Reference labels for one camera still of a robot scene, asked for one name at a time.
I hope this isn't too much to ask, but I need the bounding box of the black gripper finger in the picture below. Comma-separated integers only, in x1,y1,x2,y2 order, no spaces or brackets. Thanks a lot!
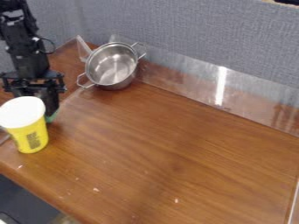
13,88,33,97
42,87,61,116

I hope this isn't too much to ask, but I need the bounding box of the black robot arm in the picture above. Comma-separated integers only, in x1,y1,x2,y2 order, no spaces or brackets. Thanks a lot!
0,0,67,119

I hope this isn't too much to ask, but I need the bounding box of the yellow play-doh can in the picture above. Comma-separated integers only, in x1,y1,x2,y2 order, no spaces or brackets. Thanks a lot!
0,96,50,154

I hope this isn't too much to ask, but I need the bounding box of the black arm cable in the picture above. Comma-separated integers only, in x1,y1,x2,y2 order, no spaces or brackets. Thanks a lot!
34,36,58,55

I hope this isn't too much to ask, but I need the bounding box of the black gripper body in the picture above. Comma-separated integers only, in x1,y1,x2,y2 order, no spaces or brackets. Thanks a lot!
0,70,67,95

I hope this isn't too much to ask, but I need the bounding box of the silver metal pot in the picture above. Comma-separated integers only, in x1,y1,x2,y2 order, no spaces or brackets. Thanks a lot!
77,42,146,90

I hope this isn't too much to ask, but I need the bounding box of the clear acrylic barrier panel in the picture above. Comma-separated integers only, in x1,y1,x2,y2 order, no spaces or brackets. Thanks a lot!
0,34,299,145

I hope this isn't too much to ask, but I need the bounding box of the green block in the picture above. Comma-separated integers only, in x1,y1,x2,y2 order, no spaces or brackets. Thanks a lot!
45,110,59,123

